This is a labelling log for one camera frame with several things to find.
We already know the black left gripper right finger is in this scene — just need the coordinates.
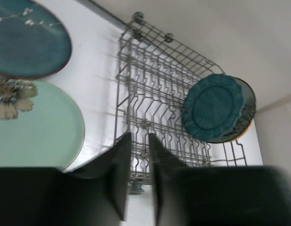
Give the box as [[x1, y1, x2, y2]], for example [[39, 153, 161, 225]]
[[149, 133, 291, 226]]

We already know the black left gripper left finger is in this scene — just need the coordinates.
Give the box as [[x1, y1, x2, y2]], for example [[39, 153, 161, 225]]
[[0, 132, 132, 226]]

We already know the woven-pattern orange plate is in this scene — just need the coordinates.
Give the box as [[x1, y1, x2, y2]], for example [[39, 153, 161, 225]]
[[235, 121, 253, 140]]

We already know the light green plate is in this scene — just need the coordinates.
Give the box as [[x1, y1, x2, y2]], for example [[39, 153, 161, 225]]
[[0, 79, 85, 170]]

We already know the teal scalloped plate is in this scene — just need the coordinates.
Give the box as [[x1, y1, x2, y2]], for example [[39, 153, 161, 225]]
[[181, 73, 245, 142]]

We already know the cream plate tree drawing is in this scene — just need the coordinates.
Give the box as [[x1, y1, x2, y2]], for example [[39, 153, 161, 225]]
[[208, 77, 256, 144]]

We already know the dark teal glazed plate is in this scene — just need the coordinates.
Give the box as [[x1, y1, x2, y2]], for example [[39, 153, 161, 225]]
[[0, 0, 72, 79]]

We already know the grey wire dish rack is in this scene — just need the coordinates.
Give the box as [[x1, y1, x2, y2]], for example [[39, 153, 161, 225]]
[[114, 11, 247, 195]]

